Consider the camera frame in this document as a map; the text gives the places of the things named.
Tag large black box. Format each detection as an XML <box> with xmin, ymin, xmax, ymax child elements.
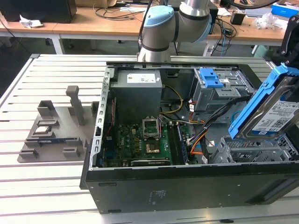
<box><xmin>0</xmin><ymin>0</ymin><xmax>78</xmax><ymax>24</ymax></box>

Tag wooden top office desk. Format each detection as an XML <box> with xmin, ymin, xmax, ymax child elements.
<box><xmin>0</xmin><ymin>20</ymin><xmax>62</xmax><ymax>55</ymax></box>
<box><xmin>52</xmin><ymin>0</ymin><xmax>299</xmax><ymax>51</ymax></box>

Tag black wire bundle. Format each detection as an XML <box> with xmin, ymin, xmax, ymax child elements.
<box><xmin>186</xmin><ymin>97</ymin><xmax>249</xmax><ymax>146</ymax></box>

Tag grey metal disk bay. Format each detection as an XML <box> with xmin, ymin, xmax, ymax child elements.
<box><xmin>211</xmin><ymin>135</ymin><xmax>299</xmax><ymax>164</ymax></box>

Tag multicolour wires with white tag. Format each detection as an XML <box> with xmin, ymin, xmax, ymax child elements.
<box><xmin>188</xmin><ymin>99</ymin><xmax>206</xmax><ymax>126</ymax></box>

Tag yellow and black power wires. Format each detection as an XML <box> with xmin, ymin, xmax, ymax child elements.
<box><xmin>160</xmin><ymin>85</ymin><xmax>183</xmax><ymax>115</ymax></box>

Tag hard disk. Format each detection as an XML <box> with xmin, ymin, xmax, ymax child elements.
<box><xmin>228</xmin><ymin>63</ymin><xmax>299</xmax><ymax>142</ymax></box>

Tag white power strip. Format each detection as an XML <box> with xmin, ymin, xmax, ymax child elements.
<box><xmin>202</xmin><ymin>45</ymin><xmax>216</xmax><ymax>57</ymax></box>

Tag blue data wire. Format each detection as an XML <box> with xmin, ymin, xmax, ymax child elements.
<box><xmin>230</xmin><ymin>110</ymin><xmax>241</xmax><ymax>123</ymax></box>

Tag crumpled white paper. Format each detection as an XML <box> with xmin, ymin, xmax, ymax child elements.
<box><xmin>19</xmin><ymin>14</ymin><xmax>44</xmax><ymax>29</ymax></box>

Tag installed blue RAM stick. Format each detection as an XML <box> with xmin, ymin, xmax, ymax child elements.
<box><xmin>176</xmin><ymin>125</ymin><xmax>189</xmax><ymax>163</ymax></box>

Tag thin red wire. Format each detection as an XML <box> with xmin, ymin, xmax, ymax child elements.
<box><xmin>104</xmin><ymin>98</ymin><xmax>117</xmax><ymax>139</ymax></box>

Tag crumpled clear plastic bag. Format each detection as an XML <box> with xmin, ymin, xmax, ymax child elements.
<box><xmin>253</xmin><ymin>12</ymin><xmax>282</xmax><ymax>30</ymax></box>

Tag blue and white carton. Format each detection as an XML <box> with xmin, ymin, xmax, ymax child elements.
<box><xmin>271</xmin><ymin>1</ymin><xmax>299</xmax><ymax>19</ymax></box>

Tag black desktop tower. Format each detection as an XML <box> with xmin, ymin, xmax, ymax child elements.
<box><xmin>209</xmin><ymin>3</ymin><xmax>219</xmax><ymax>35</ymax></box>

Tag pale green bin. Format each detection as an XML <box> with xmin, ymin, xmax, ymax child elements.
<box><xmin>253</xmin><ymin>45</ymin><xmax>273</xmax><ymax>58</ymax></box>

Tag black open PC case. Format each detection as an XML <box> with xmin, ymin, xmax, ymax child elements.
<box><xmin>79</xmin><ymin>61</ymin><xmax>299</xmax><ymax>214</ymax></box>

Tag orange and yellow power wires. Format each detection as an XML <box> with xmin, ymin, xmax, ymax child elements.
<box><xmin>189</xmin><ymin>130</ymin><xmax>206</xmax><ymax>156</ymax></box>

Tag spare blue RAM stick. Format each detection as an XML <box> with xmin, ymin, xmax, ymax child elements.
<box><xmin>37</xmin><ymin>139</ymin><xmax>66</xmax><ymax>144</ymax></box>

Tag black graphics card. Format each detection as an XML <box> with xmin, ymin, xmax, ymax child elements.
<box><xmin>130</xmin><ymin>158</ymin><xmax>171</xmax><ymax>167</ymax></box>

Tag CPU socket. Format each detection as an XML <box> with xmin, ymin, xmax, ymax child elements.
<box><xmin>142</xmin><ymin>118</ymin><xmax>162</xmax><ymax>140</ymax></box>

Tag small black cube box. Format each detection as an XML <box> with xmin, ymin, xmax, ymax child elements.
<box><xmin>230</xmin><ymin>11</ymin><xmax>246</xmax><ymax>26</ymax></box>

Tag green motherboard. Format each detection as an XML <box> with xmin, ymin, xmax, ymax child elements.
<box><xmin>102</xmin><ymin>122</ymin><xmax>194</xmax><ymax>168</ymax></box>

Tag grey parts rack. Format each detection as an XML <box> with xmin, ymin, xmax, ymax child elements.
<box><xmin>17</xmin><ymin>85</ymin><xmax>99</xmax><ymax>163</ymax></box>

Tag grey drive cage blue latch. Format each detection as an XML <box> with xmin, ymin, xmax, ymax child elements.
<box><xmin>192</xmin><ymin>67</ymin><xmax>255</xmax><ymax>113</ymax></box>

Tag grey power supply unit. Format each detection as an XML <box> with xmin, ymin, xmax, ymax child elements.
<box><xmin>109</xmin><ymin>70</ymin><xmax>163</xmax><ymax>124</ymax></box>

